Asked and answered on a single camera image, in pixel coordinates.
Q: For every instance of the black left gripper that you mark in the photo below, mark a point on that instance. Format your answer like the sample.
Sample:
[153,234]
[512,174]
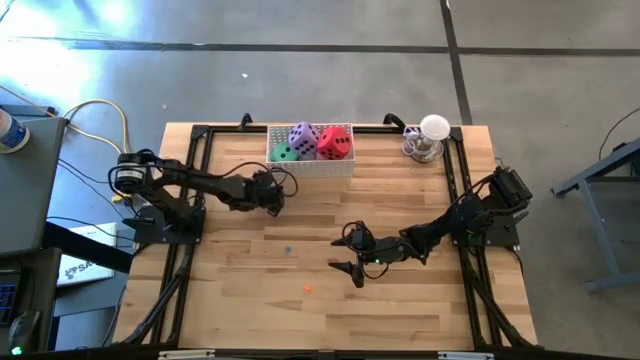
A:
[247,195]

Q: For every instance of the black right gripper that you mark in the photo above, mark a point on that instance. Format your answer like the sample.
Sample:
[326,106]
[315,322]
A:
[382,252]

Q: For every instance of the large green foam die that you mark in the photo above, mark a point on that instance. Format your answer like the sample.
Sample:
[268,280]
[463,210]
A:
[284,154]

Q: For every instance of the large purple foam die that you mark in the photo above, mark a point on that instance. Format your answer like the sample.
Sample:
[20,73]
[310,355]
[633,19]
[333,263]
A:
[304,139]

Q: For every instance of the large red foam die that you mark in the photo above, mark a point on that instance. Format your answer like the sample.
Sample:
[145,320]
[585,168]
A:
[334,143]

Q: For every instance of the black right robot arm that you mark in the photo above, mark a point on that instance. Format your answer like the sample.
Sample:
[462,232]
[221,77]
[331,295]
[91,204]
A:
[450,222]

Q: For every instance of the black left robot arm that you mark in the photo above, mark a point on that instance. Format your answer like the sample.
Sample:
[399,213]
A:
[200,180]

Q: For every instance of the white perforated metal basket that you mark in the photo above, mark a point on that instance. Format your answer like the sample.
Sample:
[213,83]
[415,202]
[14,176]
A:
[310,169]

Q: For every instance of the white mushroom table lamp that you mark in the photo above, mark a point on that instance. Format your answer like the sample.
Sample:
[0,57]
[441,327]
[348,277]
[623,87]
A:
[434,127]

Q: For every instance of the white printed leaflet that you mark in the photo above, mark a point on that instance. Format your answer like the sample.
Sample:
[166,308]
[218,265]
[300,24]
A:
[90,272]

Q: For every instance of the black desk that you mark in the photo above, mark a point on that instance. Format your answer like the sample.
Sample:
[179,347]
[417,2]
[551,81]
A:
[42,280]

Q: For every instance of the grey desk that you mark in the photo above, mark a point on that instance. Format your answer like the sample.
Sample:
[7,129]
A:
[25,200]

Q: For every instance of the white bottle with blue label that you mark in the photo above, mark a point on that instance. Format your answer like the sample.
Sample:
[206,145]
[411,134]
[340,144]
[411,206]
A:
[11,135]

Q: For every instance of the black computer mouse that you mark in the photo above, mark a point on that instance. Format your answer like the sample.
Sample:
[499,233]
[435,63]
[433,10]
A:
[24,330]

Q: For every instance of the backlit black keyboard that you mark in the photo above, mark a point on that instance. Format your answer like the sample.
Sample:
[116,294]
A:
[6,300]

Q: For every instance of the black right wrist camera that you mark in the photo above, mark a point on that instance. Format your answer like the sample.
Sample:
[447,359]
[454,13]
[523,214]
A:
[361,238]

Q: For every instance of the black aluminium table frame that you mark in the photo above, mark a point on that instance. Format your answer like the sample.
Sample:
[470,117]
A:
[372,129]

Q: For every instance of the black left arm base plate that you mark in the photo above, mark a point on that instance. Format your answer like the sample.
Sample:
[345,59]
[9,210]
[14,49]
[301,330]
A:
[150,230]

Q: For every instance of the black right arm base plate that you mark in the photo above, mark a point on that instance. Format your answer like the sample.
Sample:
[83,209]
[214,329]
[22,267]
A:
[500,237]

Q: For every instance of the silver bar bracket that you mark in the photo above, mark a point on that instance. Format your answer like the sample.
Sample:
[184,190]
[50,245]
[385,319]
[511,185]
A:
[465,355]
[187,354]

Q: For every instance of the blue-grey metal table frame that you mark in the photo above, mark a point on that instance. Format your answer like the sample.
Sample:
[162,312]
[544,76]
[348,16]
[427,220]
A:
[615,282]

